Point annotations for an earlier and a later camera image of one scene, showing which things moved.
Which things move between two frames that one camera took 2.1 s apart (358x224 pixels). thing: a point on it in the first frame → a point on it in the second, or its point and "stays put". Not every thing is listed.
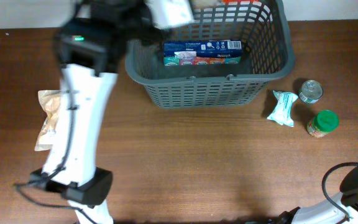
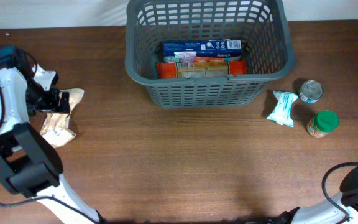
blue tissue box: [202, 52] stays put
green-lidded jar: [324, 122] stays put
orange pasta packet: [238, 0] → [200, 69]
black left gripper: [144, 4] → [53, 103]
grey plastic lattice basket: [266, 54] stays put
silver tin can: [311, 91] stays put
